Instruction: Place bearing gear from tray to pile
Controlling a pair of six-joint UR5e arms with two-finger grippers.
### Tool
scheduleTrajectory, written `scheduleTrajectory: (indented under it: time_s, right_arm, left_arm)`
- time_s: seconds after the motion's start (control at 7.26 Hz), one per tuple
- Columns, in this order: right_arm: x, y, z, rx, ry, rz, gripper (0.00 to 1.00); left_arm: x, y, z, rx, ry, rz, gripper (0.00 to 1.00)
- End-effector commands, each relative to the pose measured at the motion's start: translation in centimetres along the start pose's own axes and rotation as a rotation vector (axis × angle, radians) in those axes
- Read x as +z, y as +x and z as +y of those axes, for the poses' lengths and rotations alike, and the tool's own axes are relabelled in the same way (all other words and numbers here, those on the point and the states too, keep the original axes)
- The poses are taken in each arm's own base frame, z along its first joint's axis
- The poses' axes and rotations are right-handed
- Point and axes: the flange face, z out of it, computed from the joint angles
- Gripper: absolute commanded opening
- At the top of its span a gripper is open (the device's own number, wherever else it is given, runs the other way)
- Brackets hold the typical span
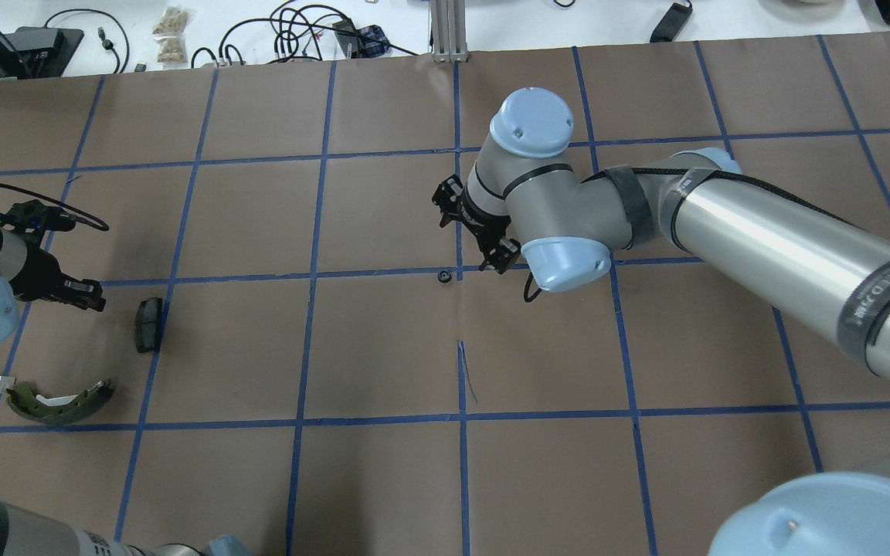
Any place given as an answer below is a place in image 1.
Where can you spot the black power adapter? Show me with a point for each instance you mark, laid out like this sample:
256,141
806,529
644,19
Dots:
672,22

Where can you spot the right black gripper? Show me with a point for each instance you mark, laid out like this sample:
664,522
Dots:
479,221

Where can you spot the black brake pad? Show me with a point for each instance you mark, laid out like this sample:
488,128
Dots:
148,324

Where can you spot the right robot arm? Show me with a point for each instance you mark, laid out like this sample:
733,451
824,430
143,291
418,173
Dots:
522,199

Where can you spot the bag of small parts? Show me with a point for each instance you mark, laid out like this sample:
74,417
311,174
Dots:
168,34

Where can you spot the olive green brake shoe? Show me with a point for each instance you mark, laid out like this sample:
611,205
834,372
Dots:
26,402

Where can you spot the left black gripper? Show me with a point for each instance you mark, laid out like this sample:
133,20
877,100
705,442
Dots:
37,274

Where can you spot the aluminium frame post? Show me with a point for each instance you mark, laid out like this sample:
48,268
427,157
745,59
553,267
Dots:
448,31

